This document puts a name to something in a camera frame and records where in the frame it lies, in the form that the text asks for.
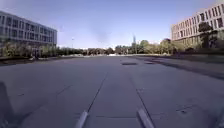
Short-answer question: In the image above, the row of trees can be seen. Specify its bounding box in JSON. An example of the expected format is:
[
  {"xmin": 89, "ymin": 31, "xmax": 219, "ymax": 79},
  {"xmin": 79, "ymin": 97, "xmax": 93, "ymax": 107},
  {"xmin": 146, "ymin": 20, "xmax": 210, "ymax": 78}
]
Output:
[{"xmin": 56, "ymin": 38, "xmax": 188, "ymax": 56}]

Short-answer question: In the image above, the tall distant tower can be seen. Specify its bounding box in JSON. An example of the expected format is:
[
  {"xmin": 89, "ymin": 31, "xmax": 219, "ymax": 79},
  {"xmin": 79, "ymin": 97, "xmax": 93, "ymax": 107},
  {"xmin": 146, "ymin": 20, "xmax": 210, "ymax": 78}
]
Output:
[{"xmin": 132, "ymin": 34, "xmax": 137, "ymax": 54}]

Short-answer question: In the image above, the robot's own part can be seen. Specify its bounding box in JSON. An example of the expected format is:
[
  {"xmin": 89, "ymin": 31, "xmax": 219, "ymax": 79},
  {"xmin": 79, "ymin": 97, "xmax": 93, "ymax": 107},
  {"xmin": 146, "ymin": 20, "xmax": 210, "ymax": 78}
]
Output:
[
  {"xmin": 137, "ymin": 108, "xmax": 155, "ymax": 128},
  {"xmin": 74, "ymin": 110, "xmax": 89, "ymax": 128}
]

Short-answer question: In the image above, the grey building with window rows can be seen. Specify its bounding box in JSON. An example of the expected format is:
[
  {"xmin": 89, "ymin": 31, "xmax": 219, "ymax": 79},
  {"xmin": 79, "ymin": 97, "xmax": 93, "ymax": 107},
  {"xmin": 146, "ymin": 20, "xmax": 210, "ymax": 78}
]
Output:
[{"xmin": 0, "ymin": 10, "xmax": 58, "ymax": 58}]

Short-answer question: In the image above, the beige building with dark windows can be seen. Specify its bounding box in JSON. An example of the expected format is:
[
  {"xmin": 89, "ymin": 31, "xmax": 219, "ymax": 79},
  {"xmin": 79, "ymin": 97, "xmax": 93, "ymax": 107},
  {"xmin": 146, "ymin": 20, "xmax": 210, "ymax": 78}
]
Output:
[{"xmin": 170, "ymin": 3, "xmax": 224, "ymax": 51}]

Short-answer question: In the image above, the grey paved plaza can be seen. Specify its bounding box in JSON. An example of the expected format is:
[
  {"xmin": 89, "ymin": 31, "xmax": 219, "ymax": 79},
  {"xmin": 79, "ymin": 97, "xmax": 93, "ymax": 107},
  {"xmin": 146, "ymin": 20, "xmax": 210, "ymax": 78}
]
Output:
[{"xmin": 0, "ymin": 55, "xmax": 224, "ymax": 128}]

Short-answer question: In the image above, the tall tree by building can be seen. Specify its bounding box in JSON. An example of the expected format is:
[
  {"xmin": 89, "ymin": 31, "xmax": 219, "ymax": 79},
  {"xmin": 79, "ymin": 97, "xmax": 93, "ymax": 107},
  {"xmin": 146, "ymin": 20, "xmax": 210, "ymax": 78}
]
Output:
[{"xmin": 198, "ymin": 21, "xmax": 218, "ymax": 51}]

